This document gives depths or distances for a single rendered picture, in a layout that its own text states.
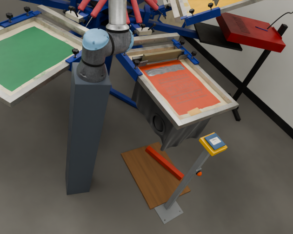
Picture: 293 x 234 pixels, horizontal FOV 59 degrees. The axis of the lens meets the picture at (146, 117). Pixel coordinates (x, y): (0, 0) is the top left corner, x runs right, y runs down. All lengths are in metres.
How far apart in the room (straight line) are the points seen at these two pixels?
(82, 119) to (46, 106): 1.39
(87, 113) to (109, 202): 1.03
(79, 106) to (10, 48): 0.74
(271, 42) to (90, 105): 1.99
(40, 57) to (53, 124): 0.98
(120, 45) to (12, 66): 0.77
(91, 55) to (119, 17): 0.22
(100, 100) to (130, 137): 1.33
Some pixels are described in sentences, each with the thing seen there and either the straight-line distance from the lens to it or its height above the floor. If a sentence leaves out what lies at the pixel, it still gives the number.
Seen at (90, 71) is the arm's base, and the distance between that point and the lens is 1.31.
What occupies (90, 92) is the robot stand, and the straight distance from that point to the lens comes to 1.37.
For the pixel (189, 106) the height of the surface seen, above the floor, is 0.96.
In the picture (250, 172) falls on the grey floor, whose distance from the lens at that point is 3.05.
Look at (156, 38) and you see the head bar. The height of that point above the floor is 1.04.
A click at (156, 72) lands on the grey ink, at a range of 1.95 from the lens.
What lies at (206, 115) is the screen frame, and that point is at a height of 0.99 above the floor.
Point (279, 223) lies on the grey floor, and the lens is 2.93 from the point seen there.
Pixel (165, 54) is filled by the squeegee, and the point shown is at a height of 1.05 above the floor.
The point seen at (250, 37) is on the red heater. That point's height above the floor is 1.10.
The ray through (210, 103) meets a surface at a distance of 1.90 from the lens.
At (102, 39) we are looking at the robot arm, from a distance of 1.25.
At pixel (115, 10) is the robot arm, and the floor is 1.52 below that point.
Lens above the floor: 2.07
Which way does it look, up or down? 45 degrees down
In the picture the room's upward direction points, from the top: 21 degrees clockwise
